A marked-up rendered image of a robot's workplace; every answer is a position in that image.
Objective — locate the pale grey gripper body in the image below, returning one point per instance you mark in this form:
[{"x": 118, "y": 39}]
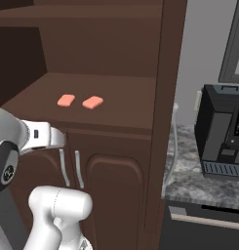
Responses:
[{"x": 58, "y": 138}]

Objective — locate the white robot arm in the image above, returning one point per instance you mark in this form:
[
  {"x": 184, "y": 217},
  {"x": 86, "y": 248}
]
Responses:
[{"x": 56, "y": 208}]

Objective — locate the pink bar soap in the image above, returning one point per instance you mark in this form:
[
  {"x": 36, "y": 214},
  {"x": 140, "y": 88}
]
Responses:
[
  {"x": 66, "y": 100},
  {"x": 92, "y": 102}
]

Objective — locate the brown wooden cabinet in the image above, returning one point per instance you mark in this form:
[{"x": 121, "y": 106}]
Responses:
[{"x": 101, "y": 52}]

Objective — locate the tall brown cabinet door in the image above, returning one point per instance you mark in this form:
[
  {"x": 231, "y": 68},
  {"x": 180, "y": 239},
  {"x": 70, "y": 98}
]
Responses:
[{"x": 168, "y": 65}]

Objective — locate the black coffee machine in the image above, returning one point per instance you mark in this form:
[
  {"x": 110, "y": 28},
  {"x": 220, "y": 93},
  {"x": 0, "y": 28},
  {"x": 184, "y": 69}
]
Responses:
[{"x": 218, "y": 136}]

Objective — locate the dark drawer front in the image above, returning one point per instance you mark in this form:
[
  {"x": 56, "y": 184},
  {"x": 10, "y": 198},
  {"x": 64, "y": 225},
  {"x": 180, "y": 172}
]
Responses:
[{"x": 195, "y": 237}]

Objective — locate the white wall outlet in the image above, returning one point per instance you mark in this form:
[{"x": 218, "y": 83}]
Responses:
[{"x": 198, "y": 100}]

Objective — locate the grey window frame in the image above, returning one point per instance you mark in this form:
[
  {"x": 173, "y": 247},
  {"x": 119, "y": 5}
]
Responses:
[{"x": 229, "y": 49}]

